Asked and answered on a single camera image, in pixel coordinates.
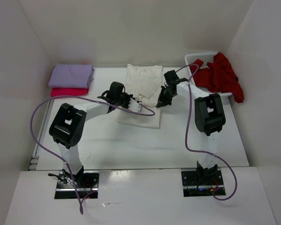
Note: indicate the dark red t shirt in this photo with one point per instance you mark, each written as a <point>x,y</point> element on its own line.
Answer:
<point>218,76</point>

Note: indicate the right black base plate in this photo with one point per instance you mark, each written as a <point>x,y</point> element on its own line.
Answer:
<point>193,186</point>

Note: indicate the cream white t shirt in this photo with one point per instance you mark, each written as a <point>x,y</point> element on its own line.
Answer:
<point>145,85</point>

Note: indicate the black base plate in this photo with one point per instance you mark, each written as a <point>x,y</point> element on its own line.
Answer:
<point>193,186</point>
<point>87,189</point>

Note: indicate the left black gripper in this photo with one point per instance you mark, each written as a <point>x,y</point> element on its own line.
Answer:
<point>128,97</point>

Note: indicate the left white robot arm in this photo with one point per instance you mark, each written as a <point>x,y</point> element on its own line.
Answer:
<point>68,124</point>

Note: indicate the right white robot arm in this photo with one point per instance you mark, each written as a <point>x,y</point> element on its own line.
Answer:
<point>209,118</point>

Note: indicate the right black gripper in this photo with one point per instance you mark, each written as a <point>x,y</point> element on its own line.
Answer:
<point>162,101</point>

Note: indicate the pink t shirt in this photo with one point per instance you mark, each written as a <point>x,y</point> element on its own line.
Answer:
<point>69,92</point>

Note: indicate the white plastic laundry basket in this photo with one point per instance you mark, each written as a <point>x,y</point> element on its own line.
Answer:
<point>205,57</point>

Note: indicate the lavender t shirt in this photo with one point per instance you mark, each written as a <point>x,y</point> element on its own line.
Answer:
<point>71,76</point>

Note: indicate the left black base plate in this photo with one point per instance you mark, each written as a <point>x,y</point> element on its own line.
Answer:
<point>87,189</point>

